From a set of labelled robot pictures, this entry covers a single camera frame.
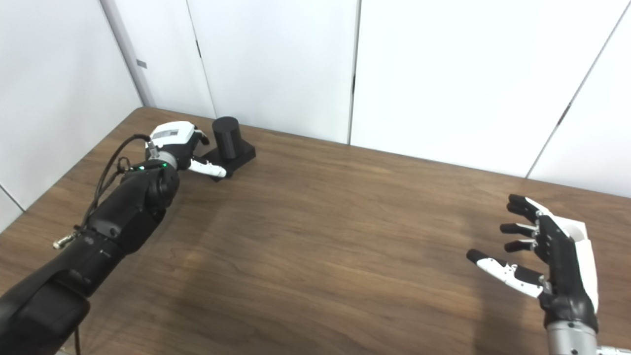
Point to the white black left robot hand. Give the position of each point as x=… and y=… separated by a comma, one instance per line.
x=172, y=134

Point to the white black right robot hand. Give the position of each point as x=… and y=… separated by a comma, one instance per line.
x=567, y=276

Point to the white square piece with hole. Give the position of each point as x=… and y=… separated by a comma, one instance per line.
x=567, y=223

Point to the black peg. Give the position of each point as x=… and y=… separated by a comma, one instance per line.
x=227, y=138

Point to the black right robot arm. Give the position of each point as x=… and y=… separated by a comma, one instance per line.
x=572, y=340

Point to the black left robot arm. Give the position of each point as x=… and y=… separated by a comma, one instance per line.
x=123, y=212

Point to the gray wall corner post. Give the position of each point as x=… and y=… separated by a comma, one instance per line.
x=128, y=59

